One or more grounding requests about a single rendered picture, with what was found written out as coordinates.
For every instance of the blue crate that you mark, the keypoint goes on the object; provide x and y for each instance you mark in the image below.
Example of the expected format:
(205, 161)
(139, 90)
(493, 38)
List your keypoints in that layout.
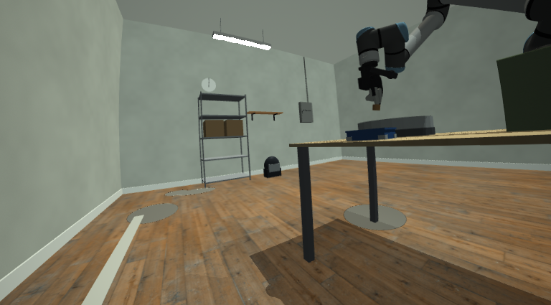
(371, 134)

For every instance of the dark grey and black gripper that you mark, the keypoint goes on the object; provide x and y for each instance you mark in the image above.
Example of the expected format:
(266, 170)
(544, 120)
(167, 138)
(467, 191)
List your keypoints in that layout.
(371, 80)

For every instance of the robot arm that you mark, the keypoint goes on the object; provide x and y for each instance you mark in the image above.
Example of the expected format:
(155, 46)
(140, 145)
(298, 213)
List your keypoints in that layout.
(395, 38)

